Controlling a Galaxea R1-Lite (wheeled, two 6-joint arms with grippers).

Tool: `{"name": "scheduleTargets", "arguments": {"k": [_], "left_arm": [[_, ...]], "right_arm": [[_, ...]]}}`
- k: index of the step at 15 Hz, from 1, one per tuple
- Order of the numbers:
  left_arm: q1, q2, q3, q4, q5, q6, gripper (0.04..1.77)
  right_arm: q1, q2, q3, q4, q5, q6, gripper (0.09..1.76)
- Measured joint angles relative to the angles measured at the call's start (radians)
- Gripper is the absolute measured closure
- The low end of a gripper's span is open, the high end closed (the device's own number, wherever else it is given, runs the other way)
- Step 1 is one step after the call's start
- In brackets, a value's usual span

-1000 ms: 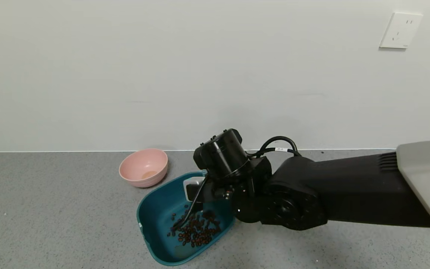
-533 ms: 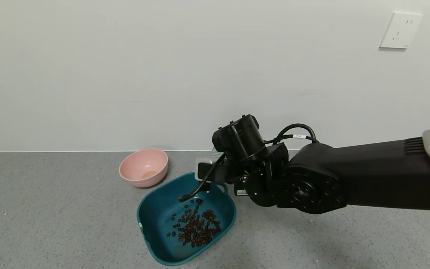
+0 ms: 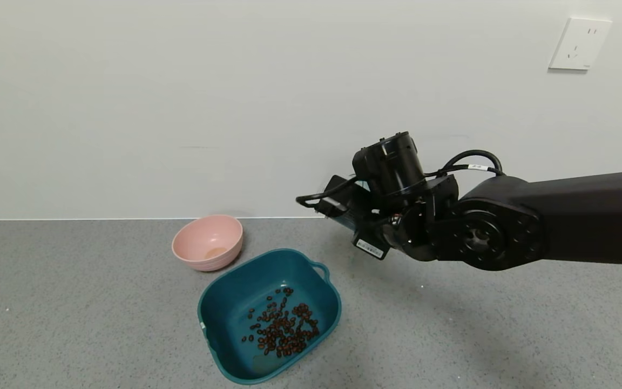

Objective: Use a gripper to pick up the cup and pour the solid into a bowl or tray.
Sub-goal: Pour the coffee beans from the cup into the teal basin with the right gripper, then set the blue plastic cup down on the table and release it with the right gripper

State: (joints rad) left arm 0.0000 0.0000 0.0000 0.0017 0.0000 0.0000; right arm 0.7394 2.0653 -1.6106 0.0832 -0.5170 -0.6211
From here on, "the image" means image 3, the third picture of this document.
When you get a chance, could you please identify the brown coffee beans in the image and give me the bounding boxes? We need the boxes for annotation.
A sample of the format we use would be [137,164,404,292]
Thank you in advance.
[241,287,320,358]

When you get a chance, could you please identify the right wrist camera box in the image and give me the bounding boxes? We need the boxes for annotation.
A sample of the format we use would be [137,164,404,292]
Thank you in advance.
[315,175,356,218]

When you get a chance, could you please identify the teal plastic basin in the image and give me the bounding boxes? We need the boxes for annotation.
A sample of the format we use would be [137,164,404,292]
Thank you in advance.
[198,248,342,385]

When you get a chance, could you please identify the pink ribbed bowl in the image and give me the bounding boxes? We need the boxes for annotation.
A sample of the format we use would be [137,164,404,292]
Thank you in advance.
[172,214,244,272]

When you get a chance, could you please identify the black labelled arm cable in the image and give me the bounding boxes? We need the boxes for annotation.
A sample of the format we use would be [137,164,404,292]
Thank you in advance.
[424,150,504,179]

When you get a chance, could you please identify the black camera cable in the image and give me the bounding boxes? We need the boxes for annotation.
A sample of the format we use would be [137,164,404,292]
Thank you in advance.
[296,181,355,209]

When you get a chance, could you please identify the white wall socket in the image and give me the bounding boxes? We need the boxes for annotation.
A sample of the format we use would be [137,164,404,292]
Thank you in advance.
[549,18,612,71]

